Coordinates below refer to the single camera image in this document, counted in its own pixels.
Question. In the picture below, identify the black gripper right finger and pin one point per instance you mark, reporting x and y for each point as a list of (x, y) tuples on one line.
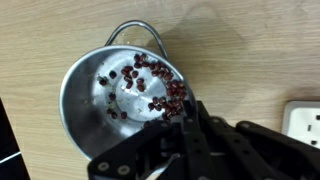
[(253, 153)]

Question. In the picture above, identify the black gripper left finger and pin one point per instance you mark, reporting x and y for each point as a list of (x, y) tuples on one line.
[(150, 150)]

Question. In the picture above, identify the stainless steel pot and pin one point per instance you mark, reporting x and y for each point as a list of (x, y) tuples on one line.
[(86, 110)]

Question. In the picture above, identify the white power strip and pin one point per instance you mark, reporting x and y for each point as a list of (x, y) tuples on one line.
[(301, 121)]

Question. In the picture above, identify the red beans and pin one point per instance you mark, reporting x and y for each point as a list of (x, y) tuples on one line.
[(160, 75)]

